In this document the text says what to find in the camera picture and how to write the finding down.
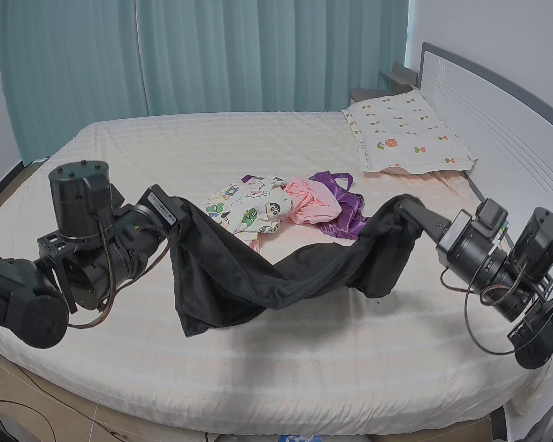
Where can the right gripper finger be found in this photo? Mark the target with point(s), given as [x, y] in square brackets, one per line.
[426, 219]

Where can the grey bedside table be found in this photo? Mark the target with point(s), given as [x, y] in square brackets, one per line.
[396, 78]

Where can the purple garment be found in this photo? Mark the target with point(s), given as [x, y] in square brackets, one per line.
[345, 210]

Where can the pink garment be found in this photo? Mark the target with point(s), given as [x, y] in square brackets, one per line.
[313, 200]

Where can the blue-green curtain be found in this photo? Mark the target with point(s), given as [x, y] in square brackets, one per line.
[73, 62]
[267, 39]

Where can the bed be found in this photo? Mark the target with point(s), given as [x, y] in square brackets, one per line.
[258, 154]

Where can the white printed pyjama top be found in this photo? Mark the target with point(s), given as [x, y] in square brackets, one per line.
[239, 205]

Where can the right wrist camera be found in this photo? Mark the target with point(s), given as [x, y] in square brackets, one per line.
[492, 217]

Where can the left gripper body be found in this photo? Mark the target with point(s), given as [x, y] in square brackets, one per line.
[138, 242]

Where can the white printed pillow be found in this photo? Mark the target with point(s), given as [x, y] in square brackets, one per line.
[405, 127]

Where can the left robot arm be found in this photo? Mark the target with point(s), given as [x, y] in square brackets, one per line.
[78, 200]

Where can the black T-shirt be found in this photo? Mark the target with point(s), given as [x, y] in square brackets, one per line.
[221, 270]

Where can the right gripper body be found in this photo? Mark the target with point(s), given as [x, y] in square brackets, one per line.
[474, 260]

